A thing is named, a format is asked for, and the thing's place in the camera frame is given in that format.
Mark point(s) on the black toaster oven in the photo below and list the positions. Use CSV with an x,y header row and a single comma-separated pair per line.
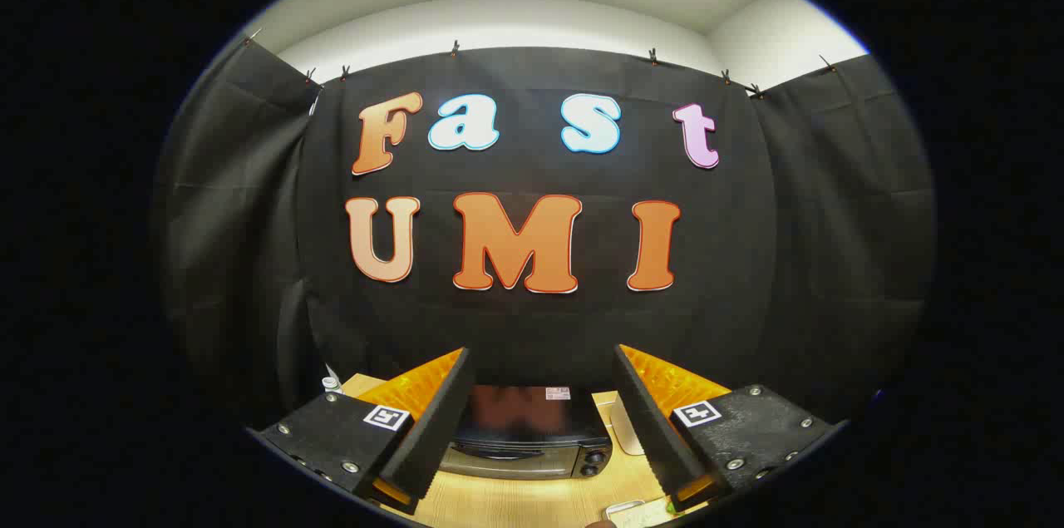
x,y
532,441

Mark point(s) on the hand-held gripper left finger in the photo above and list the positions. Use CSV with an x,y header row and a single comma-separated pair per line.
x,y
436,428

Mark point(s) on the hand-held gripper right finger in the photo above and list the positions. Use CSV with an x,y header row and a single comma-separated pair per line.
x,y
652,428

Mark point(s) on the black backdrop cloth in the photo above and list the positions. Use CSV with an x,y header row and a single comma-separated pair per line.
x,y
540,328

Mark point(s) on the lettuce sandwich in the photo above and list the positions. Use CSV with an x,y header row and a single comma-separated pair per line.
x,y
652,518

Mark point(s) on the white toaster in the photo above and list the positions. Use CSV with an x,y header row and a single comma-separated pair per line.
x,y
625,428

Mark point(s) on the white bottle with green label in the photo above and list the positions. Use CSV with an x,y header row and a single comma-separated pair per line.
x,y
332,384

